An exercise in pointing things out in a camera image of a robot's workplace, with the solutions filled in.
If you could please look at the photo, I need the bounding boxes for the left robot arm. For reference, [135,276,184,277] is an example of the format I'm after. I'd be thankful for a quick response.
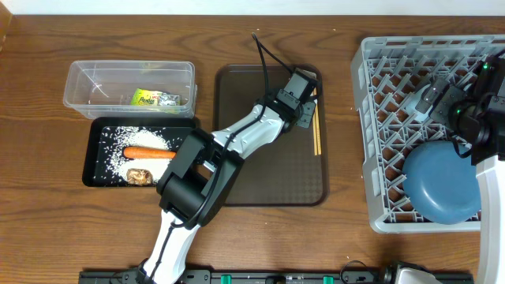
[136,68,320,283]

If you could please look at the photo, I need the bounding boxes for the wooden chopstick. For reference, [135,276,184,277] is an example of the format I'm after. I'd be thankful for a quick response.
[312,100,322,155]
[312,99,320,156]

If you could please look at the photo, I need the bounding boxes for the dark blue plate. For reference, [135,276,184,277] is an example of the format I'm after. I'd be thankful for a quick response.
[402,140,481,225]

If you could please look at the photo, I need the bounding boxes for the black tray bin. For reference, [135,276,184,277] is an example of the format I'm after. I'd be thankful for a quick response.
[82,118,196,187]

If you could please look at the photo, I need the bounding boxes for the brown serving tray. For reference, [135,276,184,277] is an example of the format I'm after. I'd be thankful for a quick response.
[213,65,328,207]

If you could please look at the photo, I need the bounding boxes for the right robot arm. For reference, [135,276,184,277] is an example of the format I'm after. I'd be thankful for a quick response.
[415,51,504,283]

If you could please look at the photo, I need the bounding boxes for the left black cable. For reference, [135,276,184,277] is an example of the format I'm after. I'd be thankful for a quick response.
[149,32,295,277]

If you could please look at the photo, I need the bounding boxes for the green snack wrapper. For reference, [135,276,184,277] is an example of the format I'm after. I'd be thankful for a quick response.
[130,88,181,107]

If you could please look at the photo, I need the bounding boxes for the white rice pile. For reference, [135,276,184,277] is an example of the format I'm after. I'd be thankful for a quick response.
[92,126,188,187]

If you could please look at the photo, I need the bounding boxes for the light blue cup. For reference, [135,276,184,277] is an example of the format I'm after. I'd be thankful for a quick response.
[405,84,432,123]

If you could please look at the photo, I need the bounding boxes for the orange carrot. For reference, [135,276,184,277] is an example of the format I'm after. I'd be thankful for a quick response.
[123,147,176,159]

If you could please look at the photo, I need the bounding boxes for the brown mushroom piece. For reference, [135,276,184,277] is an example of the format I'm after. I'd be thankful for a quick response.
[126,169,153,186]

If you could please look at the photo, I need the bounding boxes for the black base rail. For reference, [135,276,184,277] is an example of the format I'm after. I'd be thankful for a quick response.
[78,260,474,284]

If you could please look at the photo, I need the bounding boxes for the clear plastic bin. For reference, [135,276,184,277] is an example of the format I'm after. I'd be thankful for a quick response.
[63,60,197,119]

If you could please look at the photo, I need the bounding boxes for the grey dishwasher rack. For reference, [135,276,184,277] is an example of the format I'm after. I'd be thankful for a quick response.
[351,35,504,234]

